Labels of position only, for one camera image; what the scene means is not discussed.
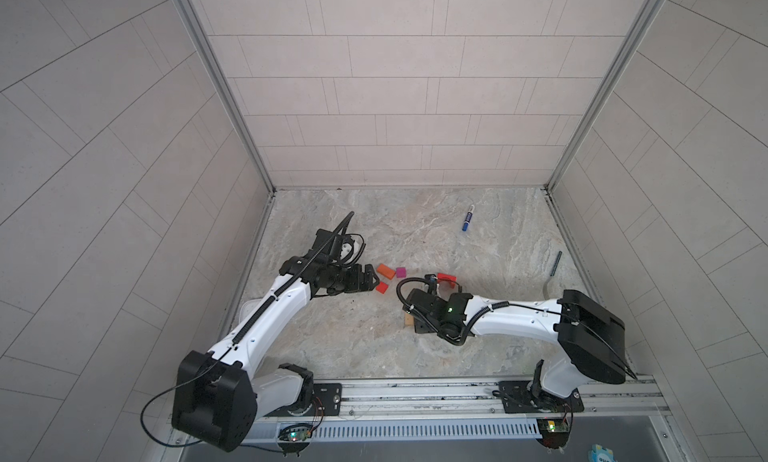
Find right circuit board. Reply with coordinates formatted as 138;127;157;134
536;418;571;450

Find orange rectangular block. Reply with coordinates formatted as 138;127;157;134
376;264;396;280

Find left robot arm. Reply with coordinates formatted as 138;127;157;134
171;222;380;452

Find circuit board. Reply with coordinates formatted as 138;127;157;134
536;418;571;450
277;423;314;443

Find aluminium mounting rail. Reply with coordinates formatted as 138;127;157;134
161;374;667;427

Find blue marker pen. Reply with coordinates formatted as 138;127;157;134
462;205;475;232

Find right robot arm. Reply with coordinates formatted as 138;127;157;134
396;289;637;414

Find left circuit board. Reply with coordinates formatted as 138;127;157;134
277;423;314;443

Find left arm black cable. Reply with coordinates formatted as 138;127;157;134
139;365;205;450

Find dark grey pen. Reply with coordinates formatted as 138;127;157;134
549;251;563;278

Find white plastic lid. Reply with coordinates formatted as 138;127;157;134
237;299;264;324

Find light blue object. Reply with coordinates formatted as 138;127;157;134
588;444;615;462

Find red arch block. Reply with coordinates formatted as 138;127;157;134
437;273;457;284

